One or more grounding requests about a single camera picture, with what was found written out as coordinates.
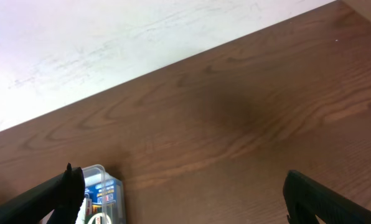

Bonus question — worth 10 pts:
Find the dark green round-logo box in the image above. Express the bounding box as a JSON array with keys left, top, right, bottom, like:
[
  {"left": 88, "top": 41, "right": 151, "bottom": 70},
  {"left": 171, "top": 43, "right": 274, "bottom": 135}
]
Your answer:
[{"left": 85, "top": 203, "right": 119, "bottom": 224}]

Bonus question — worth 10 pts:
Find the clear plastic container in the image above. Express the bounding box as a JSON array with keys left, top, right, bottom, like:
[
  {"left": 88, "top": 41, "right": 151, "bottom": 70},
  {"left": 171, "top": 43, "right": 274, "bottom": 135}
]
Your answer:
[{"left": 75, "top": 164, "right": 126, "bottom": 224}]

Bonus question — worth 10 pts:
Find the blue Kool Fever box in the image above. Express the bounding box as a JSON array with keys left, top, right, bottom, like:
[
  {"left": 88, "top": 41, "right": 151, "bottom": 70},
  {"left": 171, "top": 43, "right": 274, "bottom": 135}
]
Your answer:
[{"left": 85, "top": 179, "right": 117, "bottom": 205}]

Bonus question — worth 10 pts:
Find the white green medicine box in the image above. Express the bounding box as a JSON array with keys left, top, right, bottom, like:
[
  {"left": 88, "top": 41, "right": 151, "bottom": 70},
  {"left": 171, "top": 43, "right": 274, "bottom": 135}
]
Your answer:
[{"left": 75, "top": 198, "right": 92, "bottom": 224}]

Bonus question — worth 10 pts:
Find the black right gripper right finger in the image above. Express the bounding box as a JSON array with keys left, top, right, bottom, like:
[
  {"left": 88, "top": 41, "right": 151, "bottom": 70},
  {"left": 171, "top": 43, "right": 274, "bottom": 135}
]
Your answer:
[{"left": 283, "top": 170, "right": 371, "bottom": 224}]

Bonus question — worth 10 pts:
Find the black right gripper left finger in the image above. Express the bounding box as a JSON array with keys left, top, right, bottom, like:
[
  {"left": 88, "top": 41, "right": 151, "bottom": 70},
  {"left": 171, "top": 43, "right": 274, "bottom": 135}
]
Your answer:
[{"left": 0, "top": 164, "right": 85, "bottom": 224}]

